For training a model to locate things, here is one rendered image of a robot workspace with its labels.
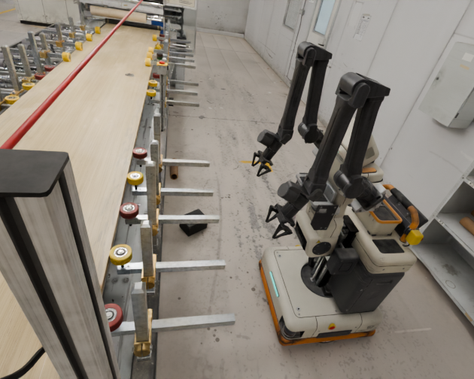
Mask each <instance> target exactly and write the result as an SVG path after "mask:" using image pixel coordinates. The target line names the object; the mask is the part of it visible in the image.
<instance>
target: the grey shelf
mask: <svg viewBox="0 0 474 379"><path fill-rule="evenodd" d="M473 210H474V160H473V162H472V163H471V164H470V166H469V167H468V169H467V170H466V171H465V172H464V173H463V175H462V176H461V177H460V179H459V180H458V181H457V183H456V184H455V185H454V186H453V187H452V189H451V190H450V192H449V193H448V194H447V196H446V197H445V198H444V199H443V200H442V202H441V203H440V204H439V206H438V207H437V209H436V210H435V211H434V212H433V213H432V215H431V216H430V217H429V219H428V220H429V221H428V222H427V223H425V224H424V225H423V226H422V227H421V229H420V230H419V231H420V232H421V234H422V235H423V236H424V238H423V240H422V241H420V242H419V243H418V244H417V245H409V246H408V247H409V248H410V249H411V250H412V252H413V253H414V254H415V255H416V256H417V258H419V259H420V261H422V262H423V264H425V266H426V267H427V268H428V269H429V271H430V273H431V274H432V275H433V276H434V278H435V279H436V281H437V282H438V283H439V285H440V286H441V287H442V288H443V289H444V291H446V293H447V294H448V295H449V296H450V298H451V299H452V300H453V302H454V303H455V304H456V305H457V306H458V307H459V309H460V310H461V311H462V312H463V314H464V315H465V316H466V318H467V319H468V320H469V321H470V322H471V324H473V325H474V235H472V234H471V233H470V232H469V231H468V230H467V229H466V228H464V227H463V226H462V225H461V224H460V223H459V222H460V220H461V219H463V218H464V217H469V218H470V219H471V220H473V221H474V216H473V215H472V214H471V212H472V211H473ZM455 240H456V241H455Z"/></svg>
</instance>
